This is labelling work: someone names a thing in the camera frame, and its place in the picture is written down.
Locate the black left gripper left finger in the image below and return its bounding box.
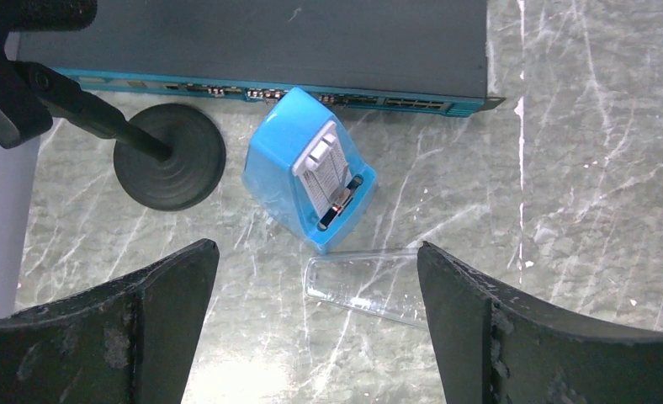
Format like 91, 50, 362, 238
0, 239, 220, 403

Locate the black blue network switch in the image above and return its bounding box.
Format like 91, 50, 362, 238
17, 1, 502, 117

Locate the blue metronome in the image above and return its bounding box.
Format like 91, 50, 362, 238
242, 88, 377, 254

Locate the black microphone on round stand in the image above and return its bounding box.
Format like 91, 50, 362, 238
0, 1, 226, 211

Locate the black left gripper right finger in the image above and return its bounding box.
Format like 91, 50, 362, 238
417, 242, 663, 403

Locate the clear plastic metronome cover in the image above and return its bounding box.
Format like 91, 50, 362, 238
304, 249, 427, 329

